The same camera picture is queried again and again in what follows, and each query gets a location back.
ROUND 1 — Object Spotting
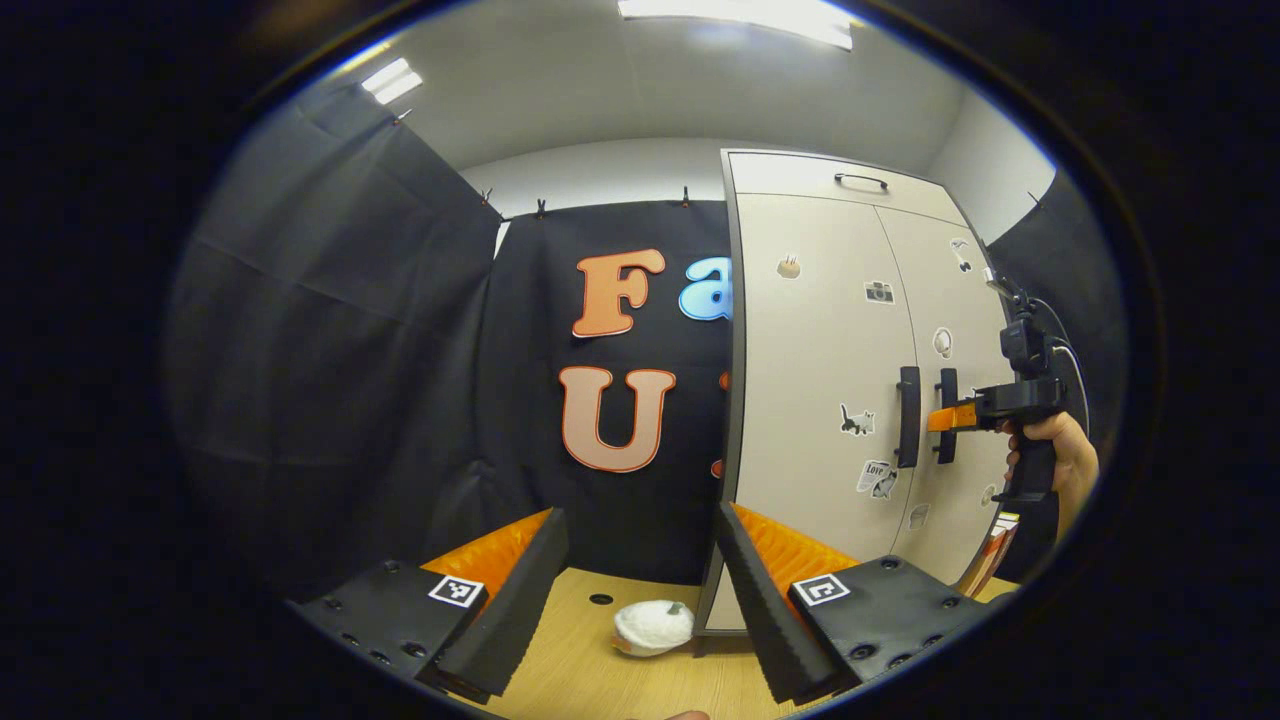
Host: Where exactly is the orange and white book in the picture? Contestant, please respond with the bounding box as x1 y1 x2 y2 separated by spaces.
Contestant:
956 513 1022 599

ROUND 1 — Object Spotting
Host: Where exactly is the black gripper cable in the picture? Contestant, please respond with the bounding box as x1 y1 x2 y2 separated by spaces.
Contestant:
1028 296 1093 436

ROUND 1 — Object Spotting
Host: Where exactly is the white round plush toy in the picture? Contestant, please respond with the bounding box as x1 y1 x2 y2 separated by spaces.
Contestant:
612 598 696 658

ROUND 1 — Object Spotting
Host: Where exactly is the cabinet door with camera sticker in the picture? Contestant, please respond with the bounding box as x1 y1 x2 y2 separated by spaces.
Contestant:
700 193 919 633

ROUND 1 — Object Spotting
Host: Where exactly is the large ceiling light panel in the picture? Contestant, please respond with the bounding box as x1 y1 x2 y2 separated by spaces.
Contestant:
618 0 854 50

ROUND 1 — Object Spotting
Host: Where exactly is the black door handle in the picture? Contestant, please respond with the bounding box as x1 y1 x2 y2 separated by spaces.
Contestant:
895 366 922 469
935 368 959 465

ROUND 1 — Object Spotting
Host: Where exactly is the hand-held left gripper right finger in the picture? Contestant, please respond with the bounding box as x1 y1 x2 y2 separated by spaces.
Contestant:
712 500 993 707

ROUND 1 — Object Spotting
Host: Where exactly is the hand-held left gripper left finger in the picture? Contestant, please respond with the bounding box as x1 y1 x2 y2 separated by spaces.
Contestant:
288 507 572 706

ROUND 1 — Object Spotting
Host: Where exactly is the beige double-door shoe cabinet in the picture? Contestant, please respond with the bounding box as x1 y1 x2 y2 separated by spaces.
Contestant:
695 148 1031 638

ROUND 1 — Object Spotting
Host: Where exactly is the small ceiling light panel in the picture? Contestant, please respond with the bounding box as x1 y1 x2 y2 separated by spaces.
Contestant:
360 57 424 106

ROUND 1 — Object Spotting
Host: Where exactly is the cabinet door with cherry sticker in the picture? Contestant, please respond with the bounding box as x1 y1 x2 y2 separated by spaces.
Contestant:
875 205 1013 588

